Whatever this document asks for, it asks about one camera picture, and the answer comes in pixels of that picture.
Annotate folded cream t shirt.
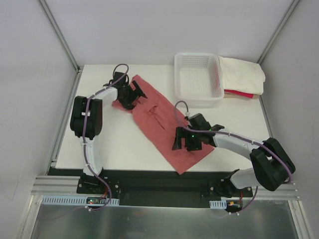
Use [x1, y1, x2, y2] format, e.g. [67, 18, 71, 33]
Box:
[218, 56, 266, 96]

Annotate white perforated plastic basket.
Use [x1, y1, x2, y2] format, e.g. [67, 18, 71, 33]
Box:
[174, 53, 224, 108]

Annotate left side aluminium rail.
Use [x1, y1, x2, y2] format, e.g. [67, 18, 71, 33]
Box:
[44, 68, 83, 175]

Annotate front aluminium rail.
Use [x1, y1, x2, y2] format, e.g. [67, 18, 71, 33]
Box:
[31, 175, 302, 201]

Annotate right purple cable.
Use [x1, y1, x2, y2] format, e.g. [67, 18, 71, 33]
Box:
[173, 100, 294, 215]

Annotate left aluminium frame post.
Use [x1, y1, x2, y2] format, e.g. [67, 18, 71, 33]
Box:
[37, 0, 80, 73]

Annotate right white cable duct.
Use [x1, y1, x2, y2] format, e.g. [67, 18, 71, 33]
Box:
[209, 199, 227, 210]

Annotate purple cable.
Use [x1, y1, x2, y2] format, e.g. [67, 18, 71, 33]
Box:
[173, 100, 294, 215]
[82, 64, 130, 213]

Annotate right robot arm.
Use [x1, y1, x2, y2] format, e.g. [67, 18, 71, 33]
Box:
[172, 114, 296, 198]

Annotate white cable duct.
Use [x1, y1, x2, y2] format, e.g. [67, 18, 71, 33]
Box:
[209, 199, 227, 210]
[42, 195, 109, 207]

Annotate aluminium frame post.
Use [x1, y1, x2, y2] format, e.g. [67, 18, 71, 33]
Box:
[257, 0, 301, 65]
[37, 0, 80, 73]

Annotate folded tan t shirt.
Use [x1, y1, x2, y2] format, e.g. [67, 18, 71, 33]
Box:
[224, 92, 260, 100]

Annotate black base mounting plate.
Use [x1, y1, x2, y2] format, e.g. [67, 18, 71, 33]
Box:
[47, 167, 258, 207]

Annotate aluminium rail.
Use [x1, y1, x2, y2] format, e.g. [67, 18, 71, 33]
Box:
[44, 68, 83, 175]
[31, 175, 302, 201]

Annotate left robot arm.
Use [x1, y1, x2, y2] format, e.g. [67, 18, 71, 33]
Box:
[70, 71, 147, 194]

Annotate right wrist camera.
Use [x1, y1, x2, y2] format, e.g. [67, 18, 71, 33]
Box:
[184, 112, 190, 120]

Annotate salmon pink t shirt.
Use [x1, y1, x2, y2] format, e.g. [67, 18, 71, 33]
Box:
[112, 75, 214, 174]

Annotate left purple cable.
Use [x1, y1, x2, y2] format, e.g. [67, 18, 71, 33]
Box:
[82, 64, 130, 213]

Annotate right aluminium frame post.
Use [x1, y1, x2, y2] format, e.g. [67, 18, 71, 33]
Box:
[257, 0, 301, 65]

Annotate left white cable duct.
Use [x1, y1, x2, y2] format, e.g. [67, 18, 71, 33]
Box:
[42, 195, 109, 207]

